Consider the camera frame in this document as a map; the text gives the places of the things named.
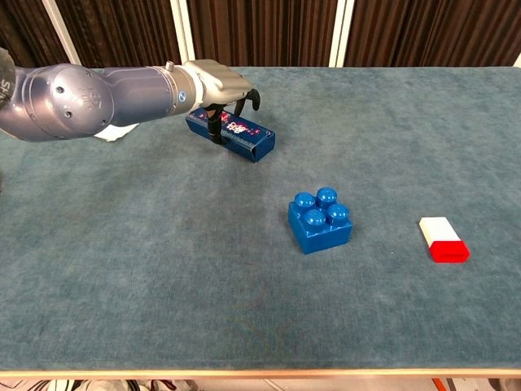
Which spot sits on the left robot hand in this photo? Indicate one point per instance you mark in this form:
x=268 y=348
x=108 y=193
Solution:
x=217 y=83

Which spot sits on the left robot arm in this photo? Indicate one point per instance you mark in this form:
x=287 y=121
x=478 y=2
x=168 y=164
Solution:
x=81 y=102

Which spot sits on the dark brown pleated curtain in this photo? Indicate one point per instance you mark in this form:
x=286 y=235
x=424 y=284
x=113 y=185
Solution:
x=264 y=32

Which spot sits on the blue four-stud building block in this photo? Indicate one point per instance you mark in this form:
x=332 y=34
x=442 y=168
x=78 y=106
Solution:
x=319 y=228

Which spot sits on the teal table cloth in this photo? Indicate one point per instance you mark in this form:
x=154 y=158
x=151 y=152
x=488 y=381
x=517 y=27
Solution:
x=203 y=285

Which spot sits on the red and white eraser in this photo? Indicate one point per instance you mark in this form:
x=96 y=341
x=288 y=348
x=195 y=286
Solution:
x=443 y=240

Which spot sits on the white frame post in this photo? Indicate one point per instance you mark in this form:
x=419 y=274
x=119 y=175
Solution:
x=61 y=32
x=342 y=32
x=518 y=61
x=182 y=28

